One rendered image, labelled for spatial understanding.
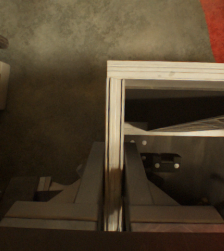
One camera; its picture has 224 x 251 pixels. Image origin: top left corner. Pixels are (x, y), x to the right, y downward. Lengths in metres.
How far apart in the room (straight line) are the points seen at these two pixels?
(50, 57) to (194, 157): 0.97
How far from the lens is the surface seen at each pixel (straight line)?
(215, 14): 1.32
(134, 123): 0.90
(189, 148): 0.99
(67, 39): 1.17
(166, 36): 1.17
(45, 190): 0.36
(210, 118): 0.34
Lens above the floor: 1.07
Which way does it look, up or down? 84 degrees down
